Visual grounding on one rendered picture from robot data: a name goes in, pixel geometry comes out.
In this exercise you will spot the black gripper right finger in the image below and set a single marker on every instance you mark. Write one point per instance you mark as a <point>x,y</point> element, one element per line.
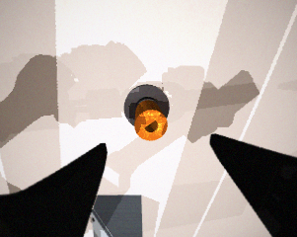
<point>267,180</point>

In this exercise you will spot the dark grey round pedestal with shaft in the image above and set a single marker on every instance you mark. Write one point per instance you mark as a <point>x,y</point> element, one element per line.
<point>143,93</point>

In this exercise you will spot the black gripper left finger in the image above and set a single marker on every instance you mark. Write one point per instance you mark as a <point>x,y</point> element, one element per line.
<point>59,205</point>

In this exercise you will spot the orange knob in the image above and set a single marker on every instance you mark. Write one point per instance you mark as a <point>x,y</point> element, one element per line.
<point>150,123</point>

